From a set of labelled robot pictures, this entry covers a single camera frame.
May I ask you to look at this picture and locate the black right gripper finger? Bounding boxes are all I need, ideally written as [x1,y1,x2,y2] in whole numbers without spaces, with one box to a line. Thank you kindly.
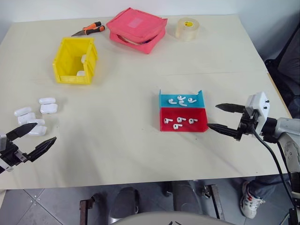
[215,103,246,114]
[207,123,239,139]

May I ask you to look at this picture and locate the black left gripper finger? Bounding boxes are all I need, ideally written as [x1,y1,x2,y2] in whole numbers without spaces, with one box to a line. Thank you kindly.
[6,122,38,142]
[26,137,57,163]

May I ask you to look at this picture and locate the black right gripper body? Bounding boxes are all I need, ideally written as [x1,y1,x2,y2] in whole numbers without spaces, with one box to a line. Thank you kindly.
[233,109,260,142]

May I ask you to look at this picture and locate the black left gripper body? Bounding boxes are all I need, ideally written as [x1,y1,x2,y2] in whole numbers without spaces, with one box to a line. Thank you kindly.
[0,139,28,168]

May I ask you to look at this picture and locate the yellow plastic bin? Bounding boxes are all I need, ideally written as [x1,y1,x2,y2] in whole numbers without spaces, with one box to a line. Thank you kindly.
[52,37,98,85]

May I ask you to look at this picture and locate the blue plastic tray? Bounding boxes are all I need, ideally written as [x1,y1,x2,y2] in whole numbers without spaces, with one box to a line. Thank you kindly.
[158,89,207,109]

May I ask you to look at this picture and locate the blue jeans leg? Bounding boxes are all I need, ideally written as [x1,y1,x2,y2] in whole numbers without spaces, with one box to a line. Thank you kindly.
[248,174,291,200]

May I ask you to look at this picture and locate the black office chair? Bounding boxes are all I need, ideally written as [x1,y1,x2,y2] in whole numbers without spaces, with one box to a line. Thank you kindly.
[264,30,300,118]

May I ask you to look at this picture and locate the white red sneaker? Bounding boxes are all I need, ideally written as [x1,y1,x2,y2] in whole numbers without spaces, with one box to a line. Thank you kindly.
[240,181,266,220]

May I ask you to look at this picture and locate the clear tape roll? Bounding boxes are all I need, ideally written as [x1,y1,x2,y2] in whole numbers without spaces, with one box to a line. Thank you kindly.
[175,17,200,42]

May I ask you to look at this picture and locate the grey robot torso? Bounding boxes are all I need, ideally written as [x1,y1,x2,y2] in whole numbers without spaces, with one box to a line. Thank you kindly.
[112,211,225,225]

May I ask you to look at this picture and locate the orange black pliers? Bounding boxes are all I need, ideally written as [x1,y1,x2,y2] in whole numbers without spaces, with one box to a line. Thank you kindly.
[71,21,105,37]

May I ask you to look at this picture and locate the pink fabric pouch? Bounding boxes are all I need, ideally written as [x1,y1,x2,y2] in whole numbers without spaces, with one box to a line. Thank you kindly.
[106,7,168,55]

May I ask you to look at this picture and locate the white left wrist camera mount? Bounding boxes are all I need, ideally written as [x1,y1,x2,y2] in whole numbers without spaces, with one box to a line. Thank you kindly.
[0,133,15,174]

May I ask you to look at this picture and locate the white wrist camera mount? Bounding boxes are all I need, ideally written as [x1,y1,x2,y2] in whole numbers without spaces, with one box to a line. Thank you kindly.
[0,133,15,174]
[245,91,270,135]

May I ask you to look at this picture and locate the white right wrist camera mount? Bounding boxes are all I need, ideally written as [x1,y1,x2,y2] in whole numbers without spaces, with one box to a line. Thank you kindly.
[245,91,270,135]

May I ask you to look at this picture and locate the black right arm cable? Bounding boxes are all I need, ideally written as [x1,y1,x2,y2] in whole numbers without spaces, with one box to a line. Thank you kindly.
[251,130,296,211]

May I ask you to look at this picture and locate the rusty metal bracket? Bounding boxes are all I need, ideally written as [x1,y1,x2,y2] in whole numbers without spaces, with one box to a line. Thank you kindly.
[203,184,225,221]
[79,199,95,225]

